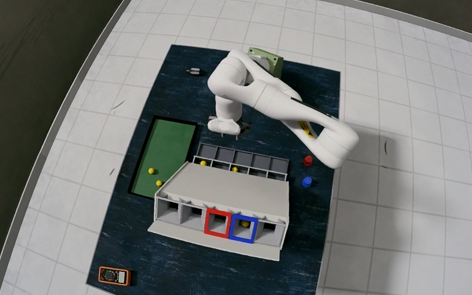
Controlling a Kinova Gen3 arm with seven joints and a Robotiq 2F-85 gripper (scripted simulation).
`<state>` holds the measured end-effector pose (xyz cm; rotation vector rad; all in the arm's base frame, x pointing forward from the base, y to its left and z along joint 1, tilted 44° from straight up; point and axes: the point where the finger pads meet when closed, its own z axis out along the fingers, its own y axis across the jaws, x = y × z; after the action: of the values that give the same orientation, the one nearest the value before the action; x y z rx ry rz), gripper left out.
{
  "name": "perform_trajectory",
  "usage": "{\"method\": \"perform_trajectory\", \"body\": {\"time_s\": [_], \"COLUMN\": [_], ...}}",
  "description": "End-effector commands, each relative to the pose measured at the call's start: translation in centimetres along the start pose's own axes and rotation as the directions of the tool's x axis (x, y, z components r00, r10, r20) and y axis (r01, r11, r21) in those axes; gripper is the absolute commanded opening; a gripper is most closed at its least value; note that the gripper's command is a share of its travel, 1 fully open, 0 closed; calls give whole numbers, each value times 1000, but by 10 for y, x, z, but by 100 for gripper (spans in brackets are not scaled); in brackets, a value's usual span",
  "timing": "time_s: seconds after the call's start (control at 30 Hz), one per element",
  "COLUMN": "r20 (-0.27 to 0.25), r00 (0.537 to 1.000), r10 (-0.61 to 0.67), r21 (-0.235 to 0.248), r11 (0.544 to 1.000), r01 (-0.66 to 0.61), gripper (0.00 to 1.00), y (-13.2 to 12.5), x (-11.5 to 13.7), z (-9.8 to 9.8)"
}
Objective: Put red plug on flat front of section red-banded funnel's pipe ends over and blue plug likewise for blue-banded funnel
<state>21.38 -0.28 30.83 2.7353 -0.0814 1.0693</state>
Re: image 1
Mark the orange digital multimeter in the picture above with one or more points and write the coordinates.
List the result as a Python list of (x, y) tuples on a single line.
[(114, 276)]

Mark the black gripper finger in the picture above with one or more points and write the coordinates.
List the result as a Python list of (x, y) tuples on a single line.
[(245, 130), (211, 117)]

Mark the red plug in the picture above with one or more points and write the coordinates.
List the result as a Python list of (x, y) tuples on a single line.
[(307, 161)]

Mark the red square frame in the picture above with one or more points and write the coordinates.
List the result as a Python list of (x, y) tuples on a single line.
[(228, 214)]

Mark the blue plug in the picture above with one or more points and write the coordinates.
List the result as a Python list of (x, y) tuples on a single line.
[(307, 182)]

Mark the blue square frame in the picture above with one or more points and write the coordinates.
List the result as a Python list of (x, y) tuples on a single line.
[(242, 217)]

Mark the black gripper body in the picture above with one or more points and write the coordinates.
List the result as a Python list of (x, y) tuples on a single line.
[(239, 122)]

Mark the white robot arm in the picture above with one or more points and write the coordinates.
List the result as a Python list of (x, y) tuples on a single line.
[(272, 97)]

